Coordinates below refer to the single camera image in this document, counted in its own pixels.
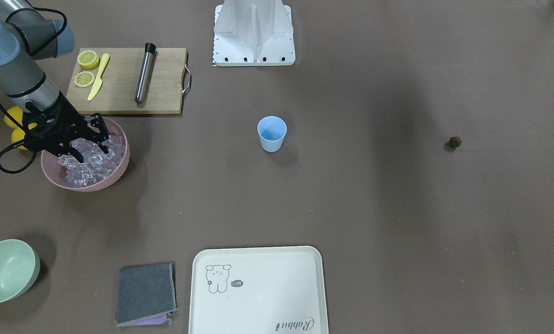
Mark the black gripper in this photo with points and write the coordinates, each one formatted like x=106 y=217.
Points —
x=66 y=113

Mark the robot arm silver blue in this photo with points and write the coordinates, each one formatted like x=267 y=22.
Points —
x=25 y=37

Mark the pile of ice cubes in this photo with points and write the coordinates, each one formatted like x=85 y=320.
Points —
x=98 y=170

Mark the light blue plastic cup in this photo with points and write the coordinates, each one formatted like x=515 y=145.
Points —
x=271 y=131

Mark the pink bowl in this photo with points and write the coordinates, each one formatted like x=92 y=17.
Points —
x=52 y=171

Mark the yellow plastic knife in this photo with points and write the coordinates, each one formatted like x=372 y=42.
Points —
x=98 y=82

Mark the wooden cutting board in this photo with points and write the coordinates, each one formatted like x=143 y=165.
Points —
x=116 y=97

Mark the lemon slice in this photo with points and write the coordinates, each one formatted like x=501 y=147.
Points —
x=88 y=60
x=84 y=79

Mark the steel muddler black cap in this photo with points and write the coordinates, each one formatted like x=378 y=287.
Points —
x=145 y=73

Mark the yellow lemon near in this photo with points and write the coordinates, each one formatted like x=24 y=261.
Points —
x=18 y=134

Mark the yellow lemon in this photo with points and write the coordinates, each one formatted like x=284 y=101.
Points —
x=18 y=134
x=13 y=117

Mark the yellow lemon far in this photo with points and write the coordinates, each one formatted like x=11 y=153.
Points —
x=13 y=117

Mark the mint green bowl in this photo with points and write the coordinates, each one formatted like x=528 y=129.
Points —
x=19 y=268

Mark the grey folded cloth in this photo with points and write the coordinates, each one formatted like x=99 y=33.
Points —
x=146 y=294

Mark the cream rabbit tray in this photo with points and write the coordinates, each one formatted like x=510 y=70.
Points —
x=260 y=290

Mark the red strawberry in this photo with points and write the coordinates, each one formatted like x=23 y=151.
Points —
x=455 y=142

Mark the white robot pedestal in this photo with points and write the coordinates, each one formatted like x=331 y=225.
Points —
x=253 y=33

